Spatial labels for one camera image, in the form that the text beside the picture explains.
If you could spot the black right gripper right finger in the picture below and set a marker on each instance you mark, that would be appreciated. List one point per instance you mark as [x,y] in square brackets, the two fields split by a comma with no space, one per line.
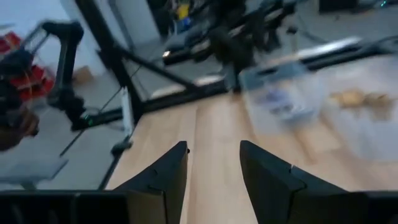
[295,202]

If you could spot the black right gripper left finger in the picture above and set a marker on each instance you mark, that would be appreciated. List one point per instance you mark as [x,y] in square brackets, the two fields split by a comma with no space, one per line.
[109,208]

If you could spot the clear plastic container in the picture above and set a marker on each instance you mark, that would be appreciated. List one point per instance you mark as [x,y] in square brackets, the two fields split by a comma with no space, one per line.
[357,133]
[258,118]

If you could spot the black background robot arm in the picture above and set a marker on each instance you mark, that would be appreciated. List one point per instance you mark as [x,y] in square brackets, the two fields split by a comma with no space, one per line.
[66,62]

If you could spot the white flat bar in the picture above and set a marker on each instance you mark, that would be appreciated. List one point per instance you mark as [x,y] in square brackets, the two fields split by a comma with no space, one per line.
[127,112]

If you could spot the red storage rack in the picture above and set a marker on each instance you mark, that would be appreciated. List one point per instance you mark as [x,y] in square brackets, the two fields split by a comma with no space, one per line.
[34,81]

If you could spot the black aluminium table frame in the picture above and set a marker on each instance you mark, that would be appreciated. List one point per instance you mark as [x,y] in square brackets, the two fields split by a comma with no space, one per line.
[105,46]

